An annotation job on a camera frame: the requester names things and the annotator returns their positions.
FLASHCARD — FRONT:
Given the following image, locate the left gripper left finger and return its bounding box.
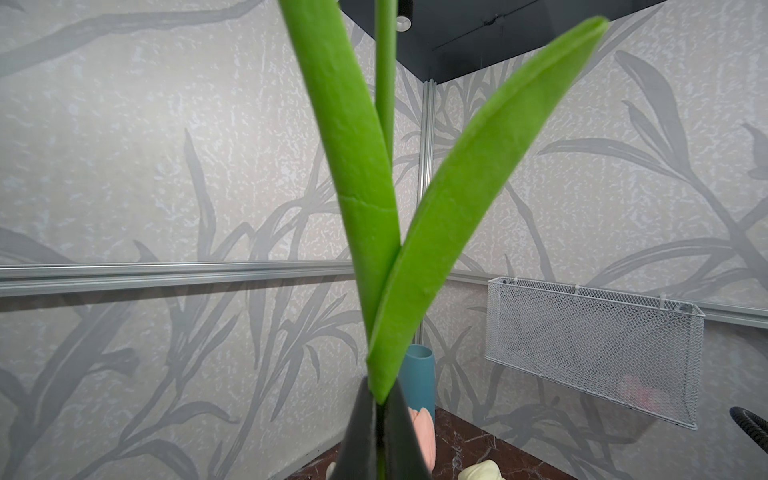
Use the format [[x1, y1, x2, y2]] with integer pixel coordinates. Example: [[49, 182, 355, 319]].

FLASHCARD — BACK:
[[328, 377, 378, 480]]

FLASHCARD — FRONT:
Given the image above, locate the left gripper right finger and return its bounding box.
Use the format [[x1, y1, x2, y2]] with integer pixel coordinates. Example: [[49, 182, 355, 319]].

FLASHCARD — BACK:
[[383, 381, 431, 480]]

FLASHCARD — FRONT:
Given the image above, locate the pink tulip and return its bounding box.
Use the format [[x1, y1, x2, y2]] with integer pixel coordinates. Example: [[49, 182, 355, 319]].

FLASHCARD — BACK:
[[408, 408, 436, 472]]

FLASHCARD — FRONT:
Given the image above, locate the teal ceramic vase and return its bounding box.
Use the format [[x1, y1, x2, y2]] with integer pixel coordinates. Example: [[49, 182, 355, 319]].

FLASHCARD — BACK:
[[398, 344, 436, 419]]

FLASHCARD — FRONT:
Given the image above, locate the cream tulip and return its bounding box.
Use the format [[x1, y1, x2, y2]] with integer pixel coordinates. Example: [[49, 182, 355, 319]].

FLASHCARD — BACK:
[[457, 459, 504, 480]]

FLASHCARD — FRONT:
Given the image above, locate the orange yellow tulip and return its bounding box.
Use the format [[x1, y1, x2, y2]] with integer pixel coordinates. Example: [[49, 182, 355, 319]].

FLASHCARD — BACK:
[[280, 1, 610, 479]]

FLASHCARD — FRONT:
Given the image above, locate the white wire basket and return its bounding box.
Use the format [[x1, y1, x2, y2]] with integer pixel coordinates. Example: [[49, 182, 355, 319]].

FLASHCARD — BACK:
[[485, 277, 705, 430]]

